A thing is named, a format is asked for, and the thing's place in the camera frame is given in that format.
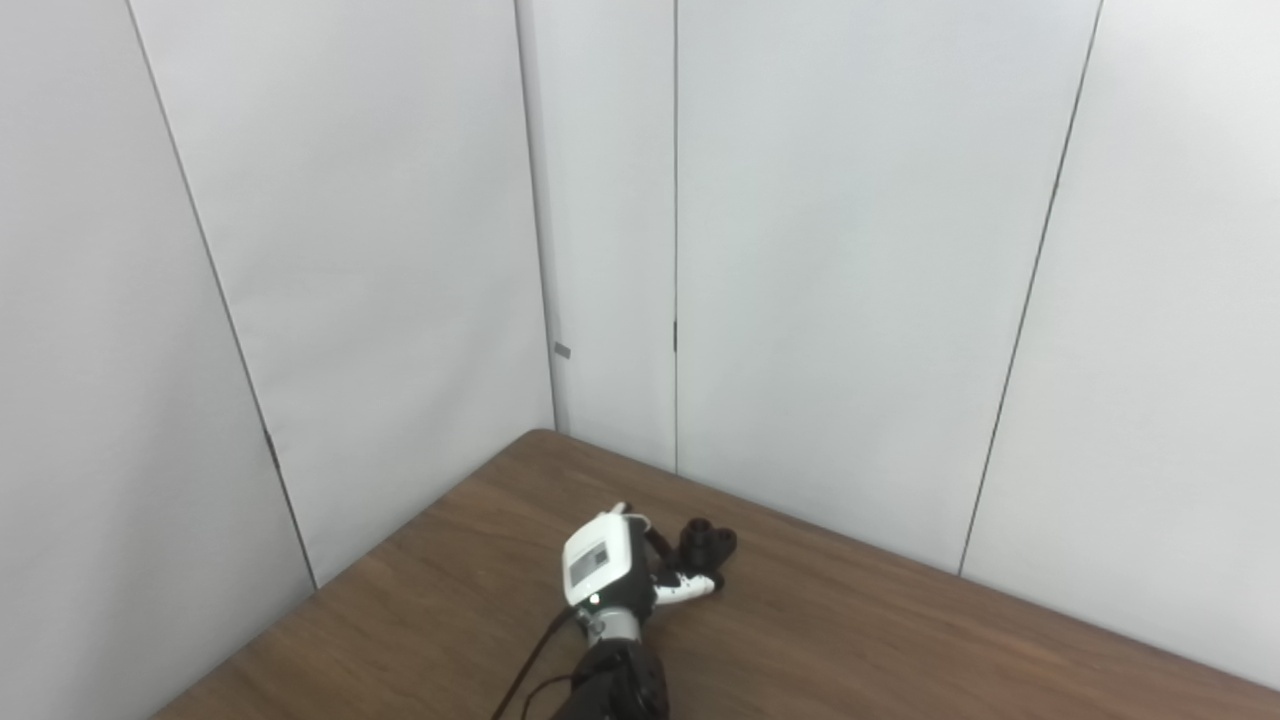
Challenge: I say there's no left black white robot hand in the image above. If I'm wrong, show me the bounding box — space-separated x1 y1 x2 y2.
562 503 725 619

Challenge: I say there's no black flanged holder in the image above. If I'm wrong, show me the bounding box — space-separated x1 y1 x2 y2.
678 519 739 579

